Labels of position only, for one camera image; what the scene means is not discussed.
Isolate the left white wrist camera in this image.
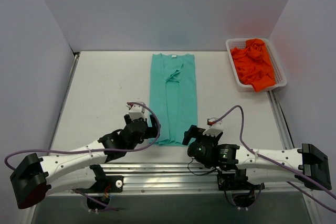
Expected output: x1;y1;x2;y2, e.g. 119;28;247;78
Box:
127;102;145;121

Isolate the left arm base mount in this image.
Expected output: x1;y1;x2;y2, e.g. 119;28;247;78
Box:
83;175;124;205

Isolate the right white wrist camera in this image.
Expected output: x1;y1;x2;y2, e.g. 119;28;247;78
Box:
203;118;223;137

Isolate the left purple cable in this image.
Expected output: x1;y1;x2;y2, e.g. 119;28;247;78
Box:
4;102;161;211

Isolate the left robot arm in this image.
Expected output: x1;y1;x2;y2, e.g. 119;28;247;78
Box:
10;114;160;209

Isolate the teal t-shirt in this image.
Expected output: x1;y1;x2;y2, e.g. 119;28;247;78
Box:
149;54;198;146

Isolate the purple cable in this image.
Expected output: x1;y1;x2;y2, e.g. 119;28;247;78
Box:
4;102;161;211
209;104;336;214

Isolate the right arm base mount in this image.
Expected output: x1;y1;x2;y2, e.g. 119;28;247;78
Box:
216;173;265;211

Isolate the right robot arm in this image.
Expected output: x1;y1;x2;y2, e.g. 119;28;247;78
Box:
182;125;332;190

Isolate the aluminium mounting rail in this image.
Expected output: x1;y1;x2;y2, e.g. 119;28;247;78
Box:
62;162;314;195

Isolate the orange t-shirt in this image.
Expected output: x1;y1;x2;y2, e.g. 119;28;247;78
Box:
230;38;276;92

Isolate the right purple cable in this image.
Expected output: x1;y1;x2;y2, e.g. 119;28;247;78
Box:
209;104;336;214

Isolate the white plastic basket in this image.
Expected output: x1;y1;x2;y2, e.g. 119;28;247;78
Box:
226;38;287;92

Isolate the black cable on right wrist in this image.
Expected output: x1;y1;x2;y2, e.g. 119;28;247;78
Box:
187;157;218;176

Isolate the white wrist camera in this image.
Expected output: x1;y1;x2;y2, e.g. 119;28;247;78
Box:
127;102;145;121
203;118;223;137

